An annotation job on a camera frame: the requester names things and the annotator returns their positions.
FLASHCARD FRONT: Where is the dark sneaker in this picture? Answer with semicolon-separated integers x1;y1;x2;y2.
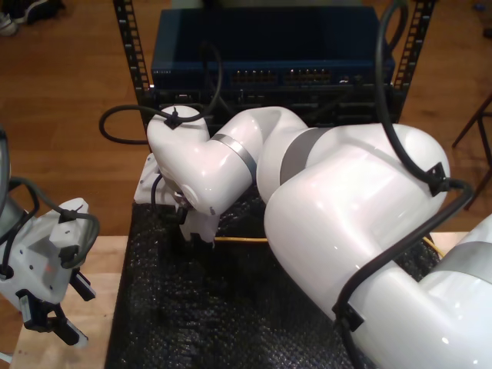
8;0;65;25

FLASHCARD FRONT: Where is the dark wooden chair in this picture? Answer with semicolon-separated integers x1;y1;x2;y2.
451;91;492;211

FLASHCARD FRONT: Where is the grey camera cable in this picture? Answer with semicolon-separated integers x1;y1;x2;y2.
36;191;101;270

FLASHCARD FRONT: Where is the white sneaker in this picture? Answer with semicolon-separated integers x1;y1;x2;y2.
0;11;18;38

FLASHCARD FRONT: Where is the yellow network cable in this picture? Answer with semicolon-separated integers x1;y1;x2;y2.
213;235;447;259

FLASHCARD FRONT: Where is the black perforated rack post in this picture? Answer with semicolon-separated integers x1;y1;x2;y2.
391;0;437;124
112;0;155;116

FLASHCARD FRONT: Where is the black bubble mat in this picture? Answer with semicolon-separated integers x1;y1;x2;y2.
104;188;443;369

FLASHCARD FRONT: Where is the blue network switch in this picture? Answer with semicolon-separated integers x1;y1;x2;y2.
150;6;396;91

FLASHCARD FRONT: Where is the black rack server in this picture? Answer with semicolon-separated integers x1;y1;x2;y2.
140;87;397;130

